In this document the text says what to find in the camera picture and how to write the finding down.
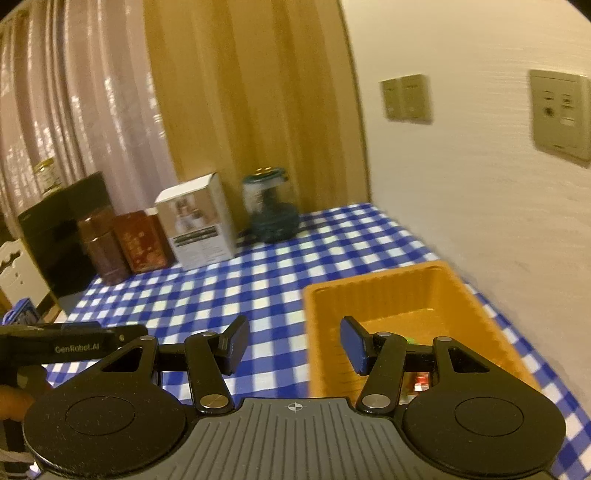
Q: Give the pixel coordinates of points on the orange plastic bin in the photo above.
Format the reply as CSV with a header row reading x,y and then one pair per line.
x,y
332,332

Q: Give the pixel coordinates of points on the blue packet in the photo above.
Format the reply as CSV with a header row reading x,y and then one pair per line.
x,y
21,314

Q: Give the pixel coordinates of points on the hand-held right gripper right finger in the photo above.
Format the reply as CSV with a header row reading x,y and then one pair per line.
x,y
351,342

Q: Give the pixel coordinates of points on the jar with yellow lid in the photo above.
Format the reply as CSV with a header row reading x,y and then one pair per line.
x,y
47,177

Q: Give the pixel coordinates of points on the person's left hand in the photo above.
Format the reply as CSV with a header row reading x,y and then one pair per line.
x,y
14,402

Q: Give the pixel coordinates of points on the red-brown box with gold print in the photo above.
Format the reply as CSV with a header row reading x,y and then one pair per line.
x,y
141,242

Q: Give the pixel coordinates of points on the white furniture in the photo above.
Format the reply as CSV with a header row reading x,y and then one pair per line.
x,y
18,277

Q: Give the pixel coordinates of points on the white cardboard box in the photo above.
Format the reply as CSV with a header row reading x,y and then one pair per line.
x,y
198,226

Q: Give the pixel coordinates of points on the blue white checked tablecloth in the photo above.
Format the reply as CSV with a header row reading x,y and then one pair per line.
x,y
277,277

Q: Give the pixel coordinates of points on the glass jar with dark base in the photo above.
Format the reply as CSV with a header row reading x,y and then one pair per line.
x,y
272,212

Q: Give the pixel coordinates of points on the large beige wall socket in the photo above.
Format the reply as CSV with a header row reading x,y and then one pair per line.
x,y
561,113

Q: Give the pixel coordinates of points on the beige wall switch plate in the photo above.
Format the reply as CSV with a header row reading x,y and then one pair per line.
x,y
418,99
392,99

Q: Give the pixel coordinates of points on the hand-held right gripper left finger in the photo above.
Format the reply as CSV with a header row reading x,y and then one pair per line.
x,y
239,340

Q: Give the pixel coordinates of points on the black box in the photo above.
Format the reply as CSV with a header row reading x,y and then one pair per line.
x,y
60,240

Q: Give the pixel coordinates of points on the pale curtain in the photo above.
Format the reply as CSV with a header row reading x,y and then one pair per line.
x,y
69,92

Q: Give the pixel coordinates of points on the brown metal tin canister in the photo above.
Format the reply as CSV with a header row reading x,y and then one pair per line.
x,y
104,249

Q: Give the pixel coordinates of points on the red square snack packet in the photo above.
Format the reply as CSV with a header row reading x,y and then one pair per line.
x,y
421,383

